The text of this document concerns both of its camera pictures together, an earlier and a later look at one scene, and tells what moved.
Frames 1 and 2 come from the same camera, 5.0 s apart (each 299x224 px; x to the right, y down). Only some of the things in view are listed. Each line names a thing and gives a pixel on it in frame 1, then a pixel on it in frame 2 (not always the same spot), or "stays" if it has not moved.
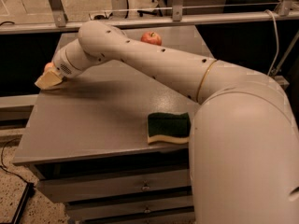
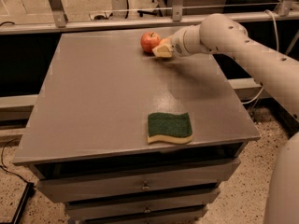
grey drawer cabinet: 87,139 stays
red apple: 151,37 stays
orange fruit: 49,65 to 164,41
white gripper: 62,63 to 178,46
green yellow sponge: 168,127 stays
